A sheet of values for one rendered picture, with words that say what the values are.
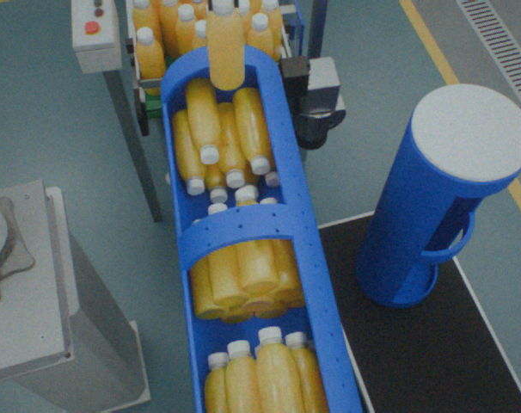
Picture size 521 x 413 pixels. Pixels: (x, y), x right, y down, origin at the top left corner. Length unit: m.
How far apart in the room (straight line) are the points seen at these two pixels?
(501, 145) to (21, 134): 2.09
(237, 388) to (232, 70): 0.58
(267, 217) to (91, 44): 0.70
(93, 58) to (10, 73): 1.57
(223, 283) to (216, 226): 0.11
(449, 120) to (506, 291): 1.16
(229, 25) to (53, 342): 0.67
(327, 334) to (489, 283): 1.54
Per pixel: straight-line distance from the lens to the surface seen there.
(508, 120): 1.52
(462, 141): 1.44
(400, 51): 3.05
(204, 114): 1.27
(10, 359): 1.20
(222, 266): 1.09
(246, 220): 1.03
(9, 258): 1.25
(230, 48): 1.10
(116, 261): 2.41
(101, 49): 1.54
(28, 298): 1.23
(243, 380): 1.03
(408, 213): 1.59
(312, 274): 1.03
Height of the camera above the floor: 2.15
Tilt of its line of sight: 61 degrees down
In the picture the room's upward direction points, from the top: 1 degrees counter-clockwise
